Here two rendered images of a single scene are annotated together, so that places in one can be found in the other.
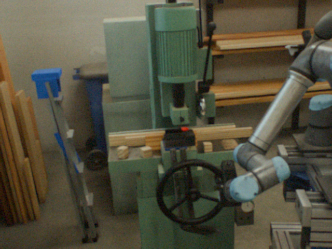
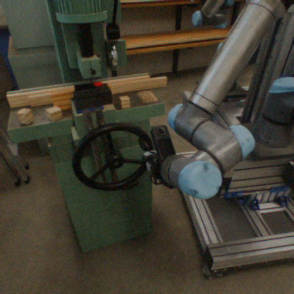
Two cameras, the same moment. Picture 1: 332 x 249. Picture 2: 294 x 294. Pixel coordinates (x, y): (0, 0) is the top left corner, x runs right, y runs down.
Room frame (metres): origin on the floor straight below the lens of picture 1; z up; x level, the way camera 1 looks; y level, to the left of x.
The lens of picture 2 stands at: (0.72, -0.02, 1.35)
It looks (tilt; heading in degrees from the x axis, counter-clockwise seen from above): 38 degrees down; 344
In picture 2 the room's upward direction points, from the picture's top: straight up
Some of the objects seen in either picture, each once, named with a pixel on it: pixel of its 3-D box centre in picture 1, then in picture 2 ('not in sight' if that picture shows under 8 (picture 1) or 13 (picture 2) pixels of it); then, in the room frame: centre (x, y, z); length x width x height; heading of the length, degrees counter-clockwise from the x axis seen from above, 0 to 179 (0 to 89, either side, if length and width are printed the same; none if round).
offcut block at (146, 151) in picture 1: (146, 151); (54, 113); (1.55, 0.09, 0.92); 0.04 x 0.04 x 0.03; 29
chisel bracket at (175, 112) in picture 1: (179, 114); (88, 65); (1.72, -0.07, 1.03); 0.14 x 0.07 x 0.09; 4
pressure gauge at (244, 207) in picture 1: (246, 205); not in sight; (1.51, -0.34, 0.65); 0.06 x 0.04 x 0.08; 94
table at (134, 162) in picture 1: (176, 156); (91, 115); (1.59, -0.04, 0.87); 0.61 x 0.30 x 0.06; 94
